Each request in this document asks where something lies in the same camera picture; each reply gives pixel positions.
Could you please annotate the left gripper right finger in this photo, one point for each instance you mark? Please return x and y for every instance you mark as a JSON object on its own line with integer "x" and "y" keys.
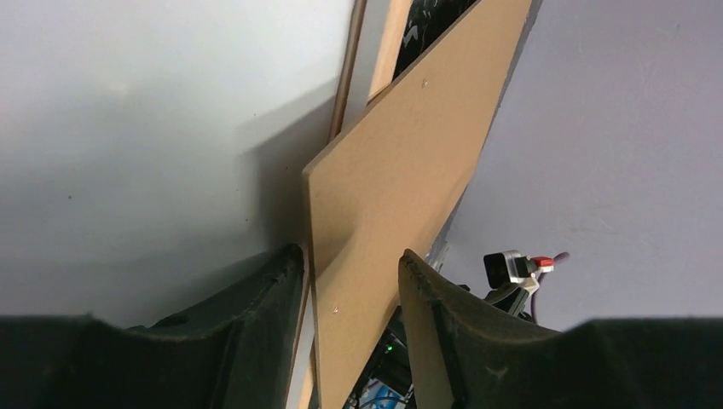
{"x": 465, "y": 353}

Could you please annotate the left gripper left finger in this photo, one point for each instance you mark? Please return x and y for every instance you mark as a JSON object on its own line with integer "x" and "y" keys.
{"x": 234, "y": 349}

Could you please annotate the brown cardboard backing board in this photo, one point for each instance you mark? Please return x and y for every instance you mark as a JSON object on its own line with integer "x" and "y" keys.
{"x": 389, "y": 182}

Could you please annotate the white wooden picture frame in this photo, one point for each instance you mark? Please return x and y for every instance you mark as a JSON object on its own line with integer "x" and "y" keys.
{"x": 374, "y": 40}

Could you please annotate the printed photo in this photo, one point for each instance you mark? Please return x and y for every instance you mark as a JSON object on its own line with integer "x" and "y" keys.
{"x": 152, "y": 149}

